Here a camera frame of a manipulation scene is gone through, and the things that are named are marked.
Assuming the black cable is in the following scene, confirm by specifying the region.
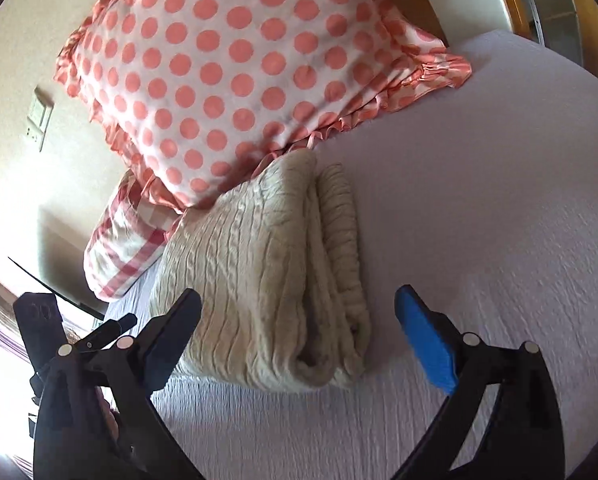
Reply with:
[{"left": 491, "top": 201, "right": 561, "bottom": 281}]
[{"left": 7, "top": 256, "right": 106, "bottom": 319}]

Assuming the pink checked pillow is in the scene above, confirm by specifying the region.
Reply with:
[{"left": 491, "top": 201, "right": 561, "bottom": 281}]
[{"left": 83, "top": 169, "right": 187, "bottom": 302}]

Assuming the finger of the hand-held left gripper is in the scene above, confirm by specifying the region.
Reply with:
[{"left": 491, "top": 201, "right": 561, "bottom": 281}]
[{"left": 73, "top": 313, "right": 138, "bottom": 354}]

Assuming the white wall socket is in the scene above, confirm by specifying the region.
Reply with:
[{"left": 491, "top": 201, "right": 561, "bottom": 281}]
[{"left": 25, "top": 119, "right": 48, "bottom": 152}]

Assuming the pink polka dot pillow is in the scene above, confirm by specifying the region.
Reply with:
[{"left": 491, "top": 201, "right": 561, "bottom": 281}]
[{"left": 53, "top": 0, "right": 474, "bottom": 211}]

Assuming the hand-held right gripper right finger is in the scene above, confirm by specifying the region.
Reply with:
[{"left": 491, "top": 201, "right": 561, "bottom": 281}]
[{"left": 386, "top": 284, "right": 566, "bottom": 480}]

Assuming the white bed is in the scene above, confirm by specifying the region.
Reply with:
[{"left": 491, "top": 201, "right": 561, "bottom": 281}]
[{"left": 101, "top": 29, "right": 598, "bottom": 480}]

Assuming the cream knitted blanket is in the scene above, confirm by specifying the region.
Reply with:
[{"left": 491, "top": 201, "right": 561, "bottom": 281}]
[{"left": 149, "top": 150, "right": 372, "bottom": 392}]

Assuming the white wall switch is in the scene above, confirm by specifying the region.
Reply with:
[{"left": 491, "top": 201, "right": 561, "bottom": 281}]
[{"left": 29, "top": 87, "right": 56, "bottom": 127}]

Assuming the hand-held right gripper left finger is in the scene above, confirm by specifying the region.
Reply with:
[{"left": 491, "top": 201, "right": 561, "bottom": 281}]
[{"left": 31, "top": 287, "right": 206, "bottom": 480}]

